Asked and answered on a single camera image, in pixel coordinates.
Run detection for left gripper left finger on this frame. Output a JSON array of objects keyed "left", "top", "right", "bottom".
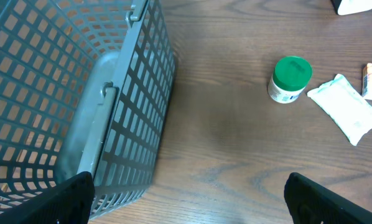
[{"left": 0, "top": 171, "right": 95, "bottom": 224}]

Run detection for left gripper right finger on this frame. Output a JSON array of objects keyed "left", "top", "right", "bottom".
[{"left": 284, "top": 172, "right": 372, "bottom": 224}]

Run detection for teal wet wipes pack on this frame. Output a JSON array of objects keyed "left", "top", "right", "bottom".
[{"left": 307, "top": 74, "right": 372, "bottom": 146}]

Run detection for green lid white jar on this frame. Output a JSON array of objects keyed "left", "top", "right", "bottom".
[{"left": 267, "top": 56, "right": 313, "bottom": 104}]

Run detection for white barcode scanner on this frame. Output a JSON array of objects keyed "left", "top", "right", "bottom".
[{"left": 330, "top": 0, "right": 372, "bottom": 16}]

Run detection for grey plastic mesh basket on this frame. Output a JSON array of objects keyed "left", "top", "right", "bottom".
[{"left": 0, "top": 0, "right": 176, "bottom": 218}]

